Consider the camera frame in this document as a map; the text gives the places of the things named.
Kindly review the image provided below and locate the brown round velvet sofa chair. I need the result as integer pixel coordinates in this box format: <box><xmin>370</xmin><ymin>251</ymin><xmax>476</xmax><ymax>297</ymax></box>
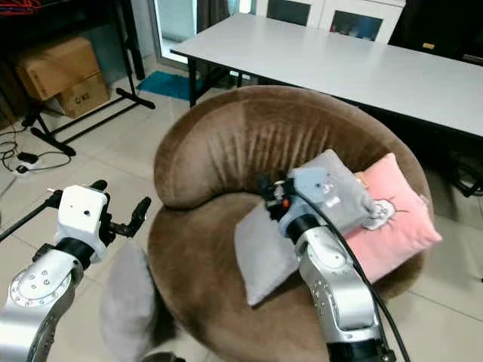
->
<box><xmin>147</xmin><ymin>85</ymin><xmax>435</xmax><ymax>362</ymax></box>

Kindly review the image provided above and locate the large brown cardboard box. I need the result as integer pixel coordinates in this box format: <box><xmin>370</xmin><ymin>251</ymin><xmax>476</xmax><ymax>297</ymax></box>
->
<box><xmin>15</xmin><ymin>35</ymin><xmax>103</xmax><ymax>102</ymax></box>

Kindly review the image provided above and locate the black metal rack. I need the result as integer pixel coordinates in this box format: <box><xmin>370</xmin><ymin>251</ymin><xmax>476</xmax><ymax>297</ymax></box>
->
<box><xmin>0</xmin><ymin>0</ymin><xmax>156</xmax><ymax>158</ymax></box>

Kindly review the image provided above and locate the grey square pillow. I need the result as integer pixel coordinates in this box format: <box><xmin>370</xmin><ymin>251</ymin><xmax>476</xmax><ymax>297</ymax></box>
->
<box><xmin>234</xmin><ymin>149</ymin><xmax>380</xmax><ymax>306</ymax></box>
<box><xmin>100</xmin><ymin>240</ymin><xmax>161</xmax><ymax>362</ymax></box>

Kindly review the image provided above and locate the small printed cardboard box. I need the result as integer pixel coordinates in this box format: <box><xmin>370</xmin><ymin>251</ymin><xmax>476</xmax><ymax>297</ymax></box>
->
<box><xmin>56</xmin><ymin>71</ymin><xmax>112</xmax><ymax>119</ymax></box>

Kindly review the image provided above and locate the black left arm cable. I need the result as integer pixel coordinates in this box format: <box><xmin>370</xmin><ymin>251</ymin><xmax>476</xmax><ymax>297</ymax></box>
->
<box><xmin>0</xmin><ymin>201</ymin><xmax>59</xmax><ymax>243</ymax></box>

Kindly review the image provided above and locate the red coiled cable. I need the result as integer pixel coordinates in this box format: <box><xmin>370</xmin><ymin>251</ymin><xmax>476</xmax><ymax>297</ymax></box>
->
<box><xmin>0</xmin><ymin>0</ymin><xmax>48</xmax><ymax>17</ymax></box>

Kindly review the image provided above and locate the long white table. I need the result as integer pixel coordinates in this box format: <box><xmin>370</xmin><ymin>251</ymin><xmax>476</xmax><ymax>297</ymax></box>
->
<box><xmin>171</xmin><ymin>13</ymin><xmax>483</xmax><ymax>138</ymax></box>

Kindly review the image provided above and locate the blue floor mat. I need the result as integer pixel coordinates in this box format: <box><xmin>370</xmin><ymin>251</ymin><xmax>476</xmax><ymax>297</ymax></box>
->
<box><xmin>137</xmin><ymin>71</ymin><xmax>192</xmax><ymax>102</ymax></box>

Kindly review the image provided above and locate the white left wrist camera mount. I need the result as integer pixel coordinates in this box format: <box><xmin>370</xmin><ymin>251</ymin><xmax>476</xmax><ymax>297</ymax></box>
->
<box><xmin>57</xmin><ymin>179</ymin><xmax>109</xmax><ymax>244</ymax></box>

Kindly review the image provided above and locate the grey curtain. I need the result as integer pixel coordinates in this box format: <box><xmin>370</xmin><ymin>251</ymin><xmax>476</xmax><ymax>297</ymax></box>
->
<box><xmin>196</xmin><ymin>0</ymin><xmax>244</xmax><ymax>32</ymax></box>

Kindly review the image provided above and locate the white power strip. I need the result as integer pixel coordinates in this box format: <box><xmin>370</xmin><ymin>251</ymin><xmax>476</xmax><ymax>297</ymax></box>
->
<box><xmin>16</xmin><ymin>152</ymin><xmax>41</xmax><ymax>173</ymax></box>

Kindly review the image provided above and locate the white cabinet with glass doors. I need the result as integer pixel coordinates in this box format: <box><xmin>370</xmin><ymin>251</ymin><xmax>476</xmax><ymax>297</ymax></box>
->
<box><xmin>254</xmin><ymin>0</ymin><xmax>408</xmax><ymax>44</ymax></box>

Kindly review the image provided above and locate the pink pillow with cat print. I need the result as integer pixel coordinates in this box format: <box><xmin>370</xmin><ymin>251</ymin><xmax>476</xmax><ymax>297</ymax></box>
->
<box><xmin>341</xmin><ymin>153</ymin><xmax>444</xmax><ymax>284</ymax></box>

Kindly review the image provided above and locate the black floor cable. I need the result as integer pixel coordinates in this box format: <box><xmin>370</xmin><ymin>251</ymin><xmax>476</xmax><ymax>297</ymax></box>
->
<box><xmin>0</xmin><ymin>124</ymin><xmax>73</xmax><ymax>175</ymax></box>

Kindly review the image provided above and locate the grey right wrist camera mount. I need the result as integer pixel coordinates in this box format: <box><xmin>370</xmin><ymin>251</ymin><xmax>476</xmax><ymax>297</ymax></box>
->
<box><xmin>279</xmin><ymin>167</ymin><xmax>342</xmax><ymax>235</ymax></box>

